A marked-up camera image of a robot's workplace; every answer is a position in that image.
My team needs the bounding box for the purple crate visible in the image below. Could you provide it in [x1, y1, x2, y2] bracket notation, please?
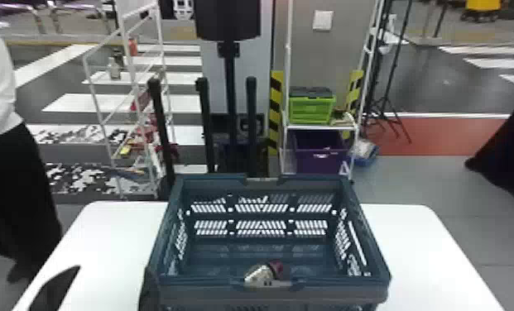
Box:
[291, 129, 352, 175]

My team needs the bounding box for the green crate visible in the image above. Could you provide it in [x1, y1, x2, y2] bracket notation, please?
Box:
[287, 85, 338, 126]

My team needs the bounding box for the white shelf trolley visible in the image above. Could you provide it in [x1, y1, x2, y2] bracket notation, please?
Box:
[279, 0, 387, 180]

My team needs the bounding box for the small blue basket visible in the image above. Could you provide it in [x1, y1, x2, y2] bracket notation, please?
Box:
[351, 138, 380, 168]

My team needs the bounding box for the silver red snack packet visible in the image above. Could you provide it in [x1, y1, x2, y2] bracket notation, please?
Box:
[243, 259, 293, 290]

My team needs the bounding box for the black tripod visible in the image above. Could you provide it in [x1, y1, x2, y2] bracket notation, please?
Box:
[362, 0, 415, 146]

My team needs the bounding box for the clear bottle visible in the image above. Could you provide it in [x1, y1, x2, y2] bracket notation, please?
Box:
[107, 56, 122, 82]

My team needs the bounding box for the person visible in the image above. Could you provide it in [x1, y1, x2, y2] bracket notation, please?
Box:
[0, 16, 64, 285]

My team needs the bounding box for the yellow black striped post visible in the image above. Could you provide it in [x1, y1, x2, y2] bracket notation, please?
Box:
[345, 69, 365, 116]
[267, 69, 285, 158]

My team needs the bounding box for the white wire rack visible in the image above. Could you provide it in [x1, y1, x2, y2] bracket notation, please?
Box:
[80, 0, 176, 202]

